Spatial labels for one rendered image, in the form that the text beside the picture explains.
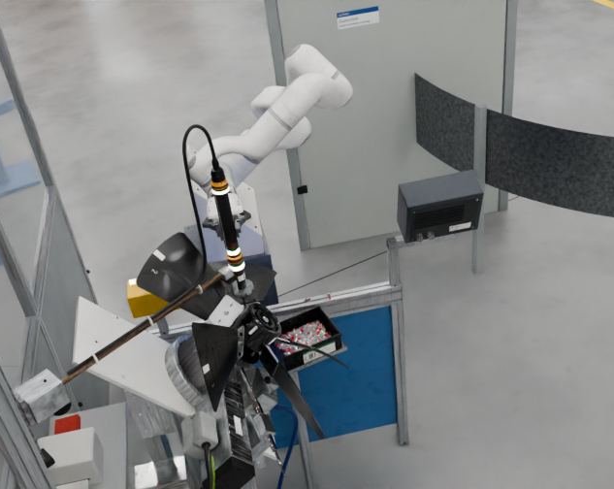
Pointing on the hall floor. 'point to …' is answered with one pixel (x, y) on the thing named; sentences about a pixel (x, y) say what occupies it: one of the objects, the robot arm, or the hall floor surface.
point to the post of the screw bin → (305, 444)
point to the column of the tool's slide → (10, 426)
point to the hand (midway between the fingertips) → (228, 231)
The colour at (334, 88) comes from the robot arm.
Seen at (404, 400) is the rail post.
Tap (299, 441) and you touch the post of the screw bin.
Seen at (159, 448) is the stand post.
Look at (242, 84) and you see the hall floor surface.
